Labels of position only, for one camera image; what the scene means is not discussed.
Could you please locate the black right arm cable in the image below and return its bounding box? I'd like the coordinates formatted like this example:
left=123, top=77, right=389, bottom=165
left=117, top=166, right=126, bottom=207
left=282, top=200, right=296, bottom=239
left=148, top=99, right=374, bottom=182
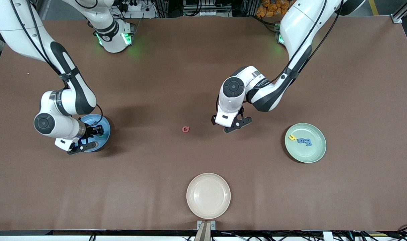
left=90, top=104, right=104, bottom=127

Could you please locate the blue plate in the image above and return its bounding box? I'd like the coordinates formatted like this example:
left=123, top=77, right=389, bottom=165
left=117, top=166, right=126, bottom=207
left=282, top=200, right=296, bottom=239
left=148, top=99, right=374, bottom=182
left=79, top=114, right=111, bottom=153

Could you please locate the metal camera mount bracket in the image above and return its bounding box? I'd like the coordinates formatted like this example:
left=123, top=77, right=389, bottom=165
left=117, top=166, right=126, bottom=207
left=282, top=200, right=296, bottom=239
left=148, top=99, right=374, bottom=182
left=194, top=220, right=217, bottom=241

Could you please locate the white power strip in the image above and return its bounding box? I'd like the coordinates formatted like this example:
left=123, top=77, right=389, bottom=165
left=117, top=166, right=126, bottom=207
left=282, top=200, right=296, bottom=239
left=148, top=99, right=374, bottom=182
left=118, top=0, right=157, bottom=19

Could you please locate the pale green plate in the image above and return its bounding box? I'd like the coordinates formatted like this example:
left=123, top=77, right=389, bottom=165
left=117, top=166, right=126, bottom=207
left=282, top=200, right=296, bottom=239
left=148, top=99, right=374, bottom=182
left=285, top=123, right=327, bottom=163

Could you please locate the beige plate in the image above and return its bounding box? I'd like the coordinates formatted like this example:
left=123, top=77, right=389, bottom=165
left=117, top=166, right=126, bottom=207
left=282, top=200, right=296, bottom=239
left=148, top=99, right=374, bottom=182
left=186, top=173, right=231, bottom=220

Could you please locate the aluminium profile bar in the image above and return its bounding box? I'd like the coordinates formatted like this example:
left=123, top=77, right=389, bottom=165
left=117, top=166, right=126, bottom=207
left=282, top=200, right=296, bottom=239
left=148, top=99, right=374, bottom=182
left=391, top=0, right=407, bottom=24

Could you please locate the orange fruit pile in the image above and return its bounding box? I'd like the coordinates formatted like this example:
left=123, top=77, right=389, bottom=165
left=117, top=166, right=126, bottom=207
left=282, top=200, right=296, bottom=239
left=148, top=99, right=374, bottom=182
left=256, top=0, right=293, bottom=18

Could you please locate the white electronics box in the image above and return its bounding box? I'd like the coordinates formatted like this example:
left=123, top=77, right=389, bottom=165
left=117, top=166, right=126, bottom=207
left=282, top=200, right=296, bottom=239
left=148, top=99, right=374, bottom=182
left=183, top=0, right=224, bottom=16

